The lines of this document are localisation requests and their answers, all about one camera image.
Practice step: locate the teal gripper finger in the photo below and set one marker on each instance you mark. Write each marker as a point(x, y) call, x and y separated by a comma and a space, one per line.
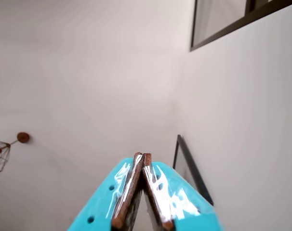
point(105, 197)
point(184, 199)

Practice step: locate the brown ceiling rose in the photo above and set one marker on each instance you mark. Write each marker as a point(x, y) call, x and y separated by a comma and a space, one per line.
point(23, 137)

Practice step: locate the black picture frame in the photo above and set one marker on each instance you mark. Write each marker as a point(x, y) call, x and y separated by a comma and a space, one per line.
point(196, 178)

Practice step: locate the black window frame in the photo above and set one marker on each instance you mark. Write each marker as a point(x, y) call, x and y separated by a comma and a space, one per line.
point(232, 25)

